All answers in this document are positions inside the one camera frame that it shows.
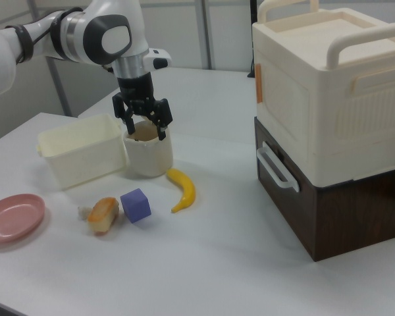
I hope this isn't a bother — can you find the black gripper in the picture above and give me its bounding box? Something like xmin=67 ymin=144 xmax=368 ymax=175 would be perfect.
xmin=112 ymin=72 xmax=173 ymax=140

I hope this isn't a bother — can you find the white swing-lid trash can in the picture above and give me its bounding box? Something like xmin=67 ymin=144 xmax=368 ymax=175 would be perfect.
xmin=122 ymin=120 xmax=174 ymax=178

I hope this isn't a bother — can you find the cream rectangular plastic container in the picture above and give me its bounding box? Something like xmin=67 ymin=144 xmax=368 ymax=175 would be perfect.
xmin=36 ymin=113 xmax=130 ymax=191

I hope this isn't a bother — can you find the yellow banana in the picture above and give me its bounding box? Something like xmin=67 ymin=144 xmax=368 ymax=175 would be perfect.
xmin=166 ymin=167 xmax=197 ymax=214

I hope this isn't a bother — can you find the purple cube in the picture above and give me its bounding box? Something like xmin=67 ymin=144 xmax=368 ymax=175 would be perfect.
xmin=120 ymin=188 xmax=152 ymax=225

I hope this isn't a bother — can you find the toasted bread loaf toy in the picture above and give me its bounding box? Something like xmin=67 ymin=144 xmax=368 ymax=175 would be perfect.
xmin=87 ymin=196 xmax=120 ymax=237

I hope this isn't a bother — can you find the pink plate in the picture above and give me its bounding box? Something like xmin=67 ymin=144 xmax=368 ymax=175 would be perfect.
xmin=0 ymin=193 xmax=46 ymax=245

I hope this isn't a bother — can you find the cream toy microwave oven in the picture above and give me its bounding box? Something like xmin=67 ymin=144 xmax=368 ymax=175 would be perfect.
xmin=251 ymin=0 xmax=395 ymax=187

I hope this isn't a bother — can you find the white toaster oven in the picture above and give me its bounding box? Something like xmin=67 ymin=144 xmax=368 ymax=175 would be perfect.
xmin=253 ymin=117 xmax=395 ymax=263

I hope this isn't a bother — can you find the orange microwave door handle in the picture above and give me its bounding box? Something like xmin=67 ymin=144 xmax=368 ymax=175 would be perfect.
xmin=255 ymin=64 xmax=263 ymax=103

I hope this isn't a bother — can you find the black pole with cable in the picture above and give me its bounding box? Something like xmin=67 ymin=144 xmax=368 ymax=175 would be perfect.
xmin=248 ymin=0 xmax=259 ymax=78

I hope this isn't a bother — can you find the white drawer handle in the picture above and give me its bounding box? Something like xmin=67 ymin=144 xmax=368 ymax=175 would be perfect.
xmin=255 ymin=146 xmax=300 ymax=192

